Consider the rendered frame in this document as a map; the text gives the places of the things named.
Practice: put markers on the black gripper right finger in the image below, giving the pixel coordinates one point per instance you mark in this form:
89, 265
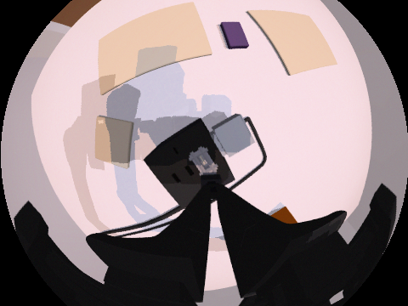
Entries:
259, 244

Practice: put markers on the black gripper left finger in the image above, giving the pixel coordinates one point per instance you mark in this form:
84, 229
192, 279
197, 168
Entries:
178, 253

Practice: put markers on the purple rectangular block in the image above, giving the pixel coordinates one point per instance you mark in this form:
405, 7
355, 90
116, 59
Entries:
234, 35

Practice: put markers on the black usb cable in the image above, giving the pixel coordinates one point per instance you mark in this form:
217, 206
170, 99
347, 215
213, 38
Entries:
231, 136

